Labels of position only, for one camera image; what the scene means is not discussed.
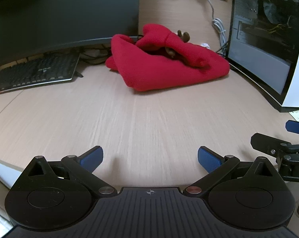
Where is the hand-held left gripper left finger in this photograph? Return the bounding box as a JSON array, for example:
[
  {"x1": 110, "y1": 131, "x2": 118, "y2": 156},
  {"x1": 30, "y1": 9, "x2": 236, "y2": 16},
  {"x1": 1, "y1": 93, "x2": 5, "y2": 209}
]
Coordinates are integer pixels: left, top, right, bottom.
[{"x1": 20, "y1": 146, "x2": 118, "y2": 196}]

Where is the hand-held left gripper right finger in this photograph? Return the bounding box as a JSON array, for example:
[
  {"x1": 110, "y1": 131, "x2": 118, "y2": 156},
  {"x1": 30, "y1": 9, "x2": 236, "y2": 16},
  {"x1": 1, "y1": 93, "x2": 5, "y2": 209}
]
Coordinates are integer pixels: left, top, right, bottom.
[{"x1": 184, "y1": 146, "x2": 279, "y2": 197}]

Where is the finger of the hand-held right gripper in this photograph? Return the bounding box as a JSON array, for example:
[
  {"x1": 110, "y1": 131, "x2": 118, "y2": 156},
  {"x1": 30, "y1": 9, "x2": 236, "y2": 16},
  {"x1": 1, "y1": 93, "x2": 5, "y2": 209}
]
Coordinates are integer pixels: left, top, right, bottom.
[
  {"x1": 285, "y1": 120, "x2": 299, "y2": 137},
  {"x1": 250, "y1": 133, "x2": 292, "y2": 155}
]

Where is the red fleece hoodie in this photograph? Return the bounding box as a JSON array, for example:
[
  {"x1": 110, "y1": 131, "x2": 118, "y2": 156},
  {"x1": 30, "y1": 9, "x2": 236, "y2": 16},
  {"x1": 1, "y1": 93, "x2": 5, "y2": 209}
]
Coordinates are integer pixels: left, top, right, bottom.
[{"x1": 105, "y1": 23, "x2": 231, "y2": 91}]

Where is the white computer case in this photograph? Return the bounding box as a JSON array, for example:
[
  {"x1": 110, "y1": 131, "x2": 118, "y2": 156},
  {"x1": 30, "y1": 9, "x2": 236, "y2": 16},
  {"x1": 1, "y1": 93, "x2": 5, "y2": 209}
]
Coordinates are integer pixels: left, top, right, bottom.
[{"x1": 225, "y1": 0, "x2": 299, "y2": 113}]

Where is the black keyboard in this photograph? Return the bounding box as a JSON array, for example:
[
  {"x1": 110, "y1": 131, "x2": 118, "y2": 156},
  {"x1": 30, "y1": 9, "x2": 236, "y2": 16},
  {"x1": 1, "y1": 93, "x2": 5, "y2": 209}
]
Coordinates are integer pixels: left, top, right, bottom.
[{"x1": 0, "y1": 52, "x2": 84, "y2": 97}]

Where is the black computer monitor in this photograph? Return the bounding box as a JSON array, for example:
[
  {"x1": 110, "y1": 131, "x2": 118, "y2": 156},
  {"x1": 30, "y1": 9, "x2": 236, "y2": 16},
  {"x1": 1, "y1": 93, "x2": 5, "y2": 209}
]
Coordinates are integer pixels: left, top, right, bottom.
[{"x1": 0, "y1": 0, "x2": 140, "y2": 70}]

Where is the black cable bundle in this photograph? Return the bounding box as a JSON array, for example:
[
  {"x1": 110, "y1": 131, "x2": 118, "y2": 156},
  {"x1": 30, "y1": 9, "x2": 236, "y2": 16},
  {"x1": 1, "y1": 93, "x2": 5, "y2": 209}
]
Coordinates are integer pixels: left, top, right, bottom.
[{"x1": 79, "y1": 43, "x2": 114, "y2": 66}]

